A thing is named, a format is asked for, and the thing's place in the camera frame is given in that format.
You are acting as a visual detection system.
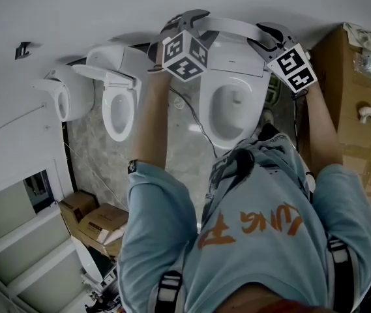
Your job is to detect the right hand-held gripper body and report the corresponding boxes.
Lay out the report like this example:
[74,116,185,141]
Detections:
[266,36,318,95]

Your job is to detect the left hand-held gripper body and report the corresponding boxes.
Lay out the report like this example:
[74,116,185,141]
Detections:
[147,14,209,83]

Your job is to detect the person's left forearm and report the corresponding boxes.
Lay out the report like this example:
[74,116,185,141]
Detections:
[128,68,175,171]

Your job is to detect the white smart toilet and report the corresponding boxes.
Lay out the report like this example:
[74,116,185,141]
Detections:
[199,33,273,151]

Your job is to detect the white toilet with raised cover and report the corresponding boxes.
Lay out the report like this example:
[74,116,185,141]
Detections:
[72,45,150,143]

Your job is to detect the white rounded toilet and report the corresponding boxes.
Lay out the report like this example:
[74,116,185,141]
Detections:
[30,64,95,123]

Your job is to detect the person's left hand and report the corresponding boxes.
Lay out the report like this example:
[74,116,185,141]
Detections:
[161,17,183,39]

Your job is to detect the large brown cardboard box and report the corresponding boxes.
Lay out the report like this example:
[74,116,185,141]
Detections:
[302,23,371,201]

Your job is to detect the small brown cardboard box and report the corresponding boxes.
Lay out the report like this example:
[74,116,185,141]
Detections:
[57,190,100,234]

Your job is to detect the stacked small cardboard boxes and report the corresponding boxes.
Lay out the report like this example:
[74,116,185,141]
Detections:
[76,202,130,259]

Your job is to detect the person's light blue shirt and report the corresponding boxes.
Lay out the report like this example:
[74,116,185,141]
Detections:
[117,134,371,313]

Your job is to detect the person's bare neck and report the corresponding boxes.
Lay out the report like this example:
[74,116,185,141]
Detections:
[217,282,303,313]

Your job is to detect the green coiled hose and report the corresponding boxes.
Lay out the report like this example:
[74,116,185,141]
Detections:
[266,75,282,106]

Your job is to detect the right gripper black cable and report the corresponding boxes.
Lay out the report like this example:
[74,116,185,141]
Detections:
[291,89,308,153]

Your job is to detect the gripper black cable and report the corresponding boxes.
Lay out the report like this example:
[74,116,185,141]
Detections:
[147,63,218,158]
[291,89,308,153]

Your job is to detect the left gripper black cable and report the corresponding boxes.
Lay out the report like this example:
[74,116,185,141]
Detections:
[147,63,218,158]

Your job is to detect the black wall hook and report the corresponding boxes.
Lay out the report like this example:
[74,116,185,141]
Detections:
[14,41,32,61]

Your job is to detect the dark glass wall panel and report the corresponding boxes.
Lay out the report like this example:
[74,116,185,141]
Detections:
[23,170,55,214]

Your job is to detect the black white harness strap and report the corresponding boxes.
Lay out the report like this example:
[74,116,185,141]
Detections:
[154,269,183,313]
[327,236,357,313]

